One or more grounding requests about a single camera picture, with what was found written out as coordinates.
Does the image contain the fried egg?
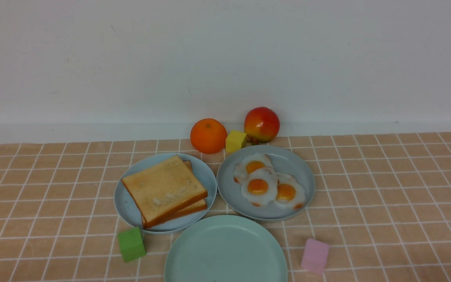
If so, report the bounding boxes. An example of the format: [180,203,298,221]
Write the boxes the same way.
[274,173,306,210]
[233,153,274,184]
[240,167,278,207]

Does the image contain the toast slice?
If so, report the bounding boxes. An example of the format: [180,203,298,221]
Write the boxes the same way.
[142,160,208,228]
[121,155,208,229]

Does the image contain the yellow cube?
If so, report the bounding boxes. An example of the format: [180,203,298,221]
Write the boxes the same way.
[225,130,247,153]

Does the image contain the orange fruit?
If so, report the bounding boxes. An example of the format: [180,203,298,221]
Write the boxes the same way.
[190,118,227,155]

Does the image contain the light blue plate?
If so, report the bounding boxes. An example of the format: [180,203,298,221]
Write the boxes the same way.
[114,152,217,234]

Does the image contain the red yellow apple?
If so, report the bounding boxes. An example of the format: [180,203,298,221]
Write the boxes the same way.
[244,107,281,145]

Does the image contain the grey-blue plate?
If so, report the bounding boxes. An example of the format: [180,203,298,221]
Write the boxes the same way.
[217,146,315,221]

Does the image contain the mint green plate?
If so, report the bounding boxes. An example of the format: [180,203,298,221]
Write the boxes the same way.
[164,215,288,282]

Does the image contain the green cube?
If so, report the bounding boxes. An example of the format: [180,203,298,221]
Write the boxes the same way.
[117,227,146,263]

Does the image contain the pink cube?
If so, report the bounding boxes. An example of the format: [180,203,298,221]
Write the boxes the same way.
[301,239,330,275]

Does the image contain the checkered orange tablecloth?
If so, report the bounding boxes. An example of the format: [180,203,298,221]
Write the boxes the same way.
[0,132,451,282]

